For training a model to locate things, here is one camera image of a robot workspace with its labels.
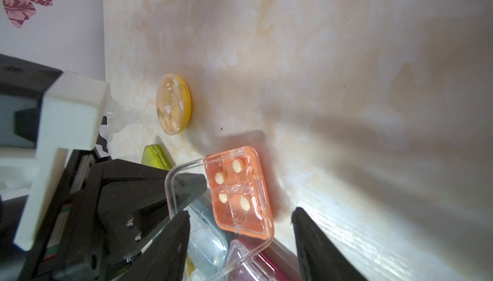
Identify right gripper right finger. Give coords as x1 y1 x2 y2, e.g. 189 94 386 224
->
291 207 366 280

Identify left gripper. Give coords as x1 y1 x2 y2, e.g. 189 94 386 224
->
1 151 207 280

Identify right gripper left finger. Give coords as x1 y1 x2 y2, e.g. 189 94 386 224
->
120 211 191 281

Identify teal rectangular pillbox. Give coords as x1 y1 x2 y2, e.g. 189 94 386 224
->
186 200 229 280

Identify lime green pillbox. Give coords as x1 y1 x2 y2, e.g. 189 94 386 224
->
141 144 173 171

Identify magenta small pillbox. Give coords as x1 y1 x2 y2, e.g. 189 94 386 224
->
222 239 295 281

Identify orange small pillbox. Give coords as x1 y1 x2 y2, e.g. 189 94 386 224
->
165 146 274 280

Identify yellow round pillbox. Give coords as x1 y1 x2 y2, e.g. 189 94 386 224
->
155 74 192 136

